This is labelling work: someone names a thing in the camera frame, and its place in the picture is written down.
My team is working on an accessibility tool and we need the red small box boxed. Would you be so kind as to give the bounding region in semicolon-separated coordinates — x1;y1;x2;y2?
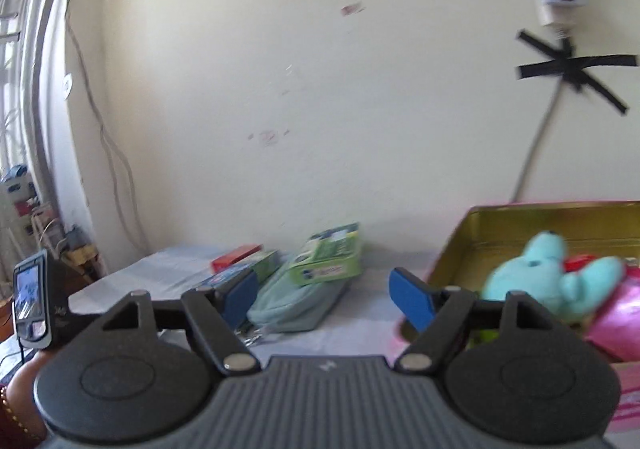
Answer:
210;243;262;275

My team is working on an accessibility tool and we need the Crest toothpaste box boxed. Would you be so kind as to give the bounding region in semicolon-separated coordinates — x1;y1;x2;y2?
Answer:
196;250;281;287

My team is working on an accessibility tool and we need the green medicine box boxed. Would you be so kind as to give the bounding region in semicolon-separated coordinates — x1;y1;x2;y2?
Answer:
288;223;362;287

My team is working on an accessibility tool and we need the teal plush toy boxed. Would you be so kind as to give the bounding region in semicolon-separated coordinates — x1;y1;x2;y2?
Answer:
480;231;626;323

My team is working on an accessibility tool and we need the magenta pouch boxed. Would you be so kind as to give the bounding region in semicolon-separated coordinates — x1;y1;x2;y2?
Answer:
585;267;639;362

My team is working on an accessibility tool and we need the person left hand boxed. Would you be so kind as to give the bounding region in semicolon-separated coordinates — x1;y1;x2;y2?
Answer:
0;351;53;449

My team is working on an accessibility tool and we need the mint green zip pouch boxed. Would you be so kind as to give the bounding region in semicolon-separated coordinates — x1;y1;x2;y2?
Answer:
246;263;350;333

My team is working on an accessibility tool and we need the cluttered side shelf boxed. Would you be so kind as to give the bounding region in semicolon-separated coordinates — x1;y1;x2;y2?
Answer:
1;164;100;282

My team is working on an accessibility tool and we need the pink biscuit tin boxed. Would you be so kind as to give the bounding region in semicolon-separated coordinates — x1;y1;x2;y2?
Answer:
394;200;640;435

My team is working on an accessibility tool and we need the black tape cross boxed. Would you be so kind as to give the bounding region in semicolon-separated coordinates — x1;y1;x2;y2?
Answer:
516;30;639;116

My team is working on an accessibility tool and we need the red wall cable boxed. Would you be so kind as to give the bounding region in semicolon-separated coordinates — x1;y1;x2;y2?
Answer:
64;0;151;255

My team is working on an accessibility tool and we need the grey power cable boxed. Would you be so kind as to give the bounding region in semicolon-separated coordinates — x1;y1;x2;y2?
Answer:
508;26;572;204

